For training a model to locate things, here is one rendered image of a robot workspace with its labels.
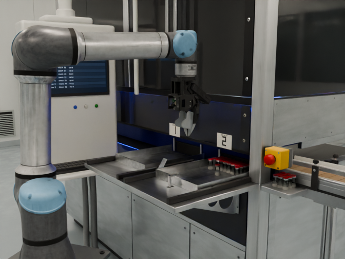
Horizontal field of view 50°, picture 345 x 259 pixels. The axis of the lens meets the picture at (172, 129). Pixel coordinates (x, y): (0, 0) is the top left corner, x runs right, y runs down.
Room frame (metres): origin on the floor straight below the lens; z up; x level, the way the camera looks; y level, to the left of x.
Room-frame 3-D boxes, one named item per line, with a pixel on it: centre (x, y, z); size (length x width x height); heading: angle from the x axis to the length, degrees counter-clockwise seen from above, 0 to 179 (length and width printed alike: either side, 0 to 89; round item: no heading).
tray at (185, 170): (1.45, -0.15, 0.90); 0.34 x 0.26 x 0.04; 127
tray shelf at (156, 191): (1.55, 0.01, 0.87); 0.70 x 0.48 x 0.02; 37
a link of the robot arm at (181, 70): (1.29, -0.05, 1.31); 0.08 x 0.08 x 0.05
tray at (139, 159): (1.72, 0.06, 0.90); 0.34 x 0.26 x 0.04; 127
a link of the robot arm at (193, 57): (1.30, -0.04, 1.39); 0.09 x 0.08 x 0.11; 118
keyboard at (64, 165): (1.87, 0.48, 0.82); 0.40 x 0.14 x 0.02; 123
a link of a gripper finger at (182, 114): (1.30, -0.03, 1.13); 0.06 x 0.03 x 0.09; 128
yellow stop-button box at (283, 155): (1.33, -0.39, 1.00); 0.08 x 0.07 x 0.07; 127
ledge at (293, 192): (1.34, -0.43, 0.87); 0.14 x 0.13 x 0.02; 127
